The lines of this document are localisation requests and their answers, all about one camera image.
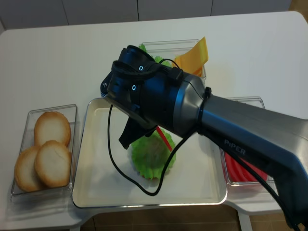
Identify upright yellow cheese slice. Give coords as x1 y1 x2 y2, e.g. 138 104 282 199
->
174 37 209 74

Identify green lettuce leaves in box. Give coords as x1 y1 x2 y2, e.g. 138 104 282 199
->
138 44 173 67

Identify clear bun box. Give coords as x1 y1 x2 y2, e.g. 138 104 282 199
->
11 104 80 203

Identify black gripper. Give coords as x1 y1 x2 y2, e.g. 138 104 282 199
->
106 45 159 149

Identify far bun half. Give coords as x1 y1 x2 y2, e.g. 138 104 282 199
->
34 112 71 146

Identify white metal serving tray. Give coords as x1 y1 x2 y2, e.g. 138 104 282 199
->
72 98 227 208

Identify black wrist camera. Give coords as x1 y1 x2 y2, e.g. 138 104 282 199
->
100 72 113 98

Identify bun half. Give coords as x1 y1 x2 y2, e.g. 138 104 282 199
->
14 146 46 192
34 140 72 188
34 112 71 146

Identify clear patty and tomato box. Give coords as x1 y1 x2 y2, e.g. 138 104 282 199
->
220 96 267 194

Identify left near bun half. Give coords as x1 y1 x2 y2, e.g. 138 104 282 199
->
14 146 46 192

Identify flat yellow cheese slice stack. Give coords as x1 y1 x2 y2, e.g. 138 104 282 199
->
193 67 203 77

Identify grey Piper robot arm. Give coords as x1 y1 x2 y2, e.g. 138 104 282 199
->
101 45 308 230

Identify black camera cable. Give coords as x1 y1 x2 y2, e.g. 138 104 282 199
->
107 59 308 231

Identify clear lettuce and cheese box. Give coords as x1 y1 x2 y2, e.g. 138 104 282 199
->
142 39 206 82

